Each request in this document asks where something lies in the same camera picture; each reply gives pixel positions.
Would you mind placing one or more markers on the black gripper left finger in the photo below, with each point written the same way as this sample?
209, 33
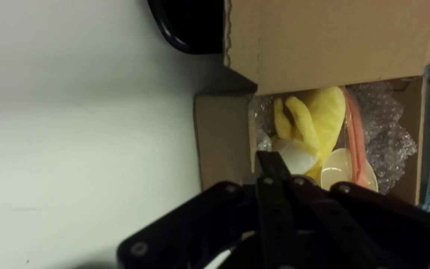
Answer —
185, 229

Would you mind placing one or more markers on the brown cardboard box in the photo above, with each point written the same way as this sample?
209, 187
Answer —
324, 45

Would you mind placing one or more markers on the black plastic tray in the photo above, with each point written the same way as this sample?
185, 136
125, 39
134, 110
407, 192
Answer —
189, 24

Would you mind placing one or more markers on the cream plastic plate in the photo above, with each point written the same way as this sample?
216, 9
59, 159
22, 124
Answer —
342, 172

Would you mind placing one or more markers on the yellow plush toy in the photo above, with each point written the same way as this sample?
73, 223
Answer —
319, 120

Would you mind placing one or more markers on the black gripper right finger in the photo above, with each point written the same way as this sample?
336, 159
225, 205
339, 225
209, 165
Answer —
373, 225

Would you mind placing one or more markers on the white round plastic piece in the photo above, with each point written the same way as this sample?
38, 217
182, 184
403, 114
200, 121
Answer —
291, 154

